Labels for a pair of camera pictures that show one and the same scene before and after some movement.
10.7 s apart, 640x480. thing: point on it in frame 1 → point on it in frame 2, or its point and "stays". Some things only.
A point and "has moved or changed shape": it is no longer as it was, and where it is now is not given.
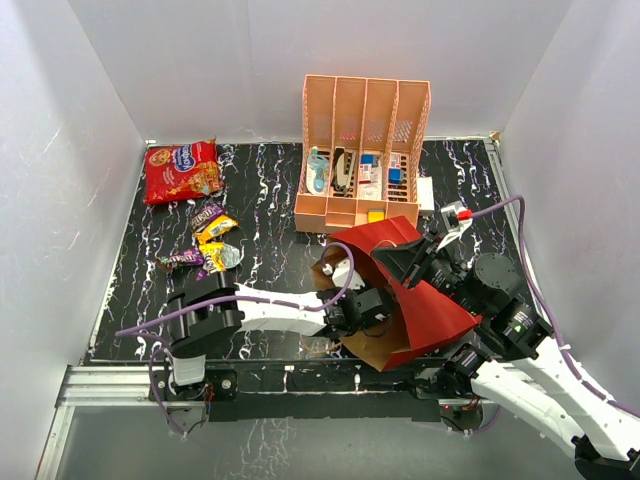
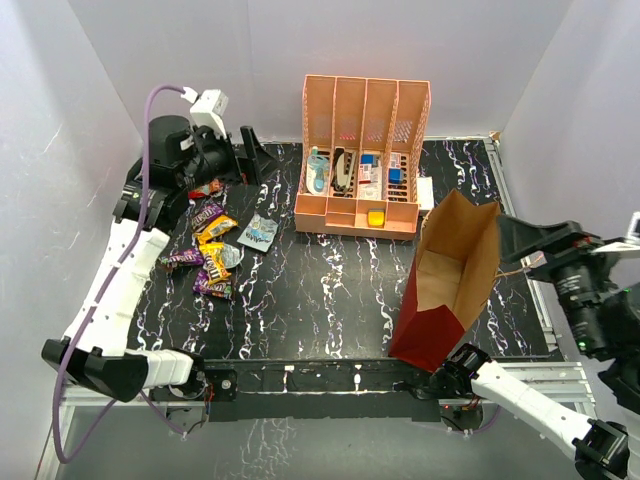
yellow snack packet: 215,228 stays
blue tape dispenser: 318,171 stays
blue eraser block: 395,175 stays
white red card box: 370,170 stays
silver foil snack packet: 231,256 stays
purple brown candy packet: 207,214 stays
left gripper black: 358,292 → 205,135
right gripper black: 407,263 → 565,242
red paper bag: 419,319 has moved or changed shape
